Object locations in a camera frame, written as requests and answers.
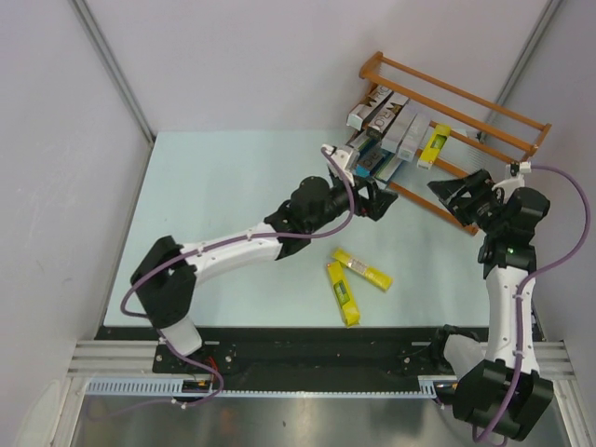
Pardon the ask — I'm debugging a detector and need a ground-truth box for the lilac Protefix toothpaste box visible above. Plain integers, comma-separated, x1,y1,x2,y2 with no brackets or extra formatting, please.
397,113,430,162

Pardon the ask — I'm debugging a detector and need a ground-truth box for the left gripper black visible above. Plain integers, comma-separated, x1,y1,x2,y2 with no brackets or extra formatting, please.
305,169,395,234

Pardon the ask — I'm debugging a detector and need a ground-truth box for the blue toothpaste box with barcode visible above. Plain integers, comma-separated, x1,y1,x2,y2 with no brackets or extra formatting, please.
346,132,375,152

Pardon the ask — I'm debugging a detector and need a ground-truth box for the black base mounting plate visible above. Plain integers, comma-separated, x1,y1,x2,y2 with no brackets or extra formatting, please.
95,325,544,387

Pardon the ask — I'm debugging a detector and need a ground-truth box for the orange wooden shelf rack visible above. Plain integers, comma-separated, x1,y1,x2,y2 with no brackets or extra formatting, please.
346,52,551,224

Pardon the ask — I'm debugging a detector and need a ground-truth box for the yellow Curaprox box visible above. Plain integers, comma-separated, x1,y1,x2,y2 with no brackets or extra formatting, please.
416,124,452,170
327,261,360,327
332,249,393,291

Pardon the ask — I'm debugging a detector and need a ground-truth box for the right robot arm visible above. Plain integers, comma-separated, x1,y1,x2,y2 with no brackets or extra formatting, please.
427,169,554,441

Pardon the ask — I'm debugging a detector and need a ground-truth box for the silver black R&O charcoal box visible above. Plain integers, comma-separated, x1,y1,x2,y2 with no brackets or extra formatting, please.
346,85,393,130

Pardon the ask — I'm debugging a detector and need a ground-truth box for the aluminium frame rail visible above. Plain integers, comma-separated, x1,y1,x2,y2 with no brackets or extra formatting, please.
67,340,157,377

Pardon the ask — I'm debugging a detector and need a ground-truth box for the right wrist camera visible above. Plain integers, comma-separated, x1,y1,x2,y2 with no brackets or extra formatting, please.
493,161,532,197

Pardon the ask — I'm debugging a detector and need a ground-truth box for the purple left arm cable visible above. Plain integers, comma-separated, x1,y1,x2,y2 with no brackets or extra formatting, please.
119,151,364,369

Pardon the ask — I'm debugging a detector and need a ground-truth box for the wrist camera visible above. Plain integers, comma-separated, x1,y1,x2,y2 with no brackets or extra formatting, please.
321,144,359,177
493,161,532,197

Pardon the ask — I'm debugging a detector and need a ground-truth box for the white slotted cable duct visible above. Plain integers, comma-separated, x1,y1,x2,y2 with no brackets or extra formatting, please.
86,376,220,397

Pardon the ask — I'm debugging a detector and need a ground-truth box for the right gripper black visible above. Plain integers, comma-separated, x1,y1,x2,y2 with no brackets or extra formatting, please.
428,168,507,235

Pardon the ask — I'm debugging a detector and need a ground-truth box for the lilac text-side toothpaste box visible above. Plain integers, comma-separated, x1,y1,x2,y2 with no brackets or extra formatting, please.
381,103,418,153

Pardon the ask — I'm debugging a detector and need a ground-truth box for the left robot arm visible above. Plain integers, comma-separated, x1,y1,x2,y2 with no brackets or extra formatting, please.
130,176,398,373

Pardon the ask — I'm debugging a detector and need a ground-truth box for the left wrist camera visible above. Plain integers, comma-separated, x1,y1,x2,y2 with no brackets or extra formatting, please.
321,144,359,177

